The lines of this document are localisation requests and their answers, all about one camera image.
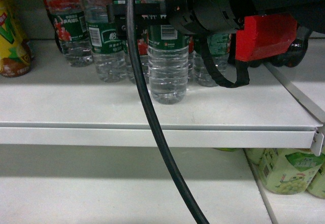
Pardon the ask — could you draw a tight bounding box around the black braided cable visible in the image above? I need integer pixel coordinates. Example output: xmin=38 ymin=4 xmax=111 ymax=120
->
xmin=198 ymin=32 xmax=250 ymax=88

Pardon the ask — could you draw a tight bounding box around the white metal shelf board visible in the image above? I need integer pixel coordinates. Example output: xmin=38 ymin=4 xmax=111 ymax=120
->
xmin=1 ymin=40 xmax=324 ymax=153

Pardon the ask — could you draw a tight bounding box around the right cola bottle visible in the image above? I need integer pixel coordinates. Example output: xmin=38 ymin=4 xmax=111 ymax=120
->
xmin=249 ymin=25 xmax=313 ymax=68

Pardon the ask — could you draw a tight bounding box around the red block mount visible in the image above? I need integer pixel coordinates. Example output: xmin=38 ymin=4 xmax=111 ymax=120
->
xmin=235 ymin=13 xmax=298 ymax=62

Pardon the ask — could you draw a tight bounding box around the green grape drink bottle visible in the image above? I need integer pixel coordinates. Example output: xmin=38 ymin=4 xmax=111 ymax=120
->
xmin=258 ymin=148 xmax=324 ymax=195

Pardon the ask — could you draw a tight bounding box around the hidden rear water bottle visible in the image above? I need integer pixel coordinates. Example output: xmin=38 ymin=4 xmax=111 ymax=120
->
xmin=188 ymin=36 xmax=194 ymax=81

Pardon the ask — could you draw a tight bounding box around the far left water bottle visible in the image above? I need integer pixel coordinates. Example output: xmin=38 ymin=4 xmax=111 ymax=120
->
xmin=46 ymin=0 xmax=93 ymax=67

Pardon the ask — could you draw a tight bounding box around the rear green drink bottle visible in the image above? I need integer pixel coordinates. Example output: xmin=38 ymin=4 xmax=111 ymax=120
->
xmin=244 ymin=148 xmax=265 ymax=165

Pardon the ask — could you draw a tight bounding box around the right green drink bottle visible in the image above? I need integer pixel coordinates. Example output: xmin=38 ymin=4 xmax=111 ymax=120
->
xmin=307 ymin=168 xmax=324 ymax=199

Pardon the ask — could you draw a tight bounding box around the right water bottle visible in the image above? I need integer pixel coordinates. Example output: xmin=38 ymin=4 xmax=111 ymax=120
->
xmin=193 ymin=34 xmax=232 ymax=87

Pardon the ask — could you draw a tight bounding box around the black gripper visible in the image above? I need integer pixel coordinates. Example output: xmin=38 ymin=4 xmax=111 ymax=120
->
xmin=106 ymin=0 xmax=168 ymax=40

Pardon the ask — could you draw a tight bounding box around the clear water bottle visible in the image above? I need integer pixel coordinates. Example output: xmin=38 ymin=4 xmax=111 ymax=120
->
xmin=148 ymin=25 xmax=189 ymax=105

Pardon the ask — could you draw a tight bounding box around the yellow lemon tea bottle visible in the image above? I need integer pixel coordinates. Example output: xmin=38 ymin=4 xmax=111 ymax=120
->
xmin=1 ymin=0 xmax=33 ymax=78

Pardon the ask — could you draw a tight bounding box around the middle rear water bottle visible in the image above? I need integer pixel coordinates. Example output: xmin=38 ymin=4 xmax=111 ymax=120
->
xmin=122 ymin=29 xmax=149 ymax=84

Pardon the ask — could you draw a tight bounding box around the thick black cable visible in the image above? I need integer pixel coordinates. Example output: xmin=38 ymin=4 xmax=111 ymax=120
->
xmin=125 ymin=0 xmax=210 ymax=224

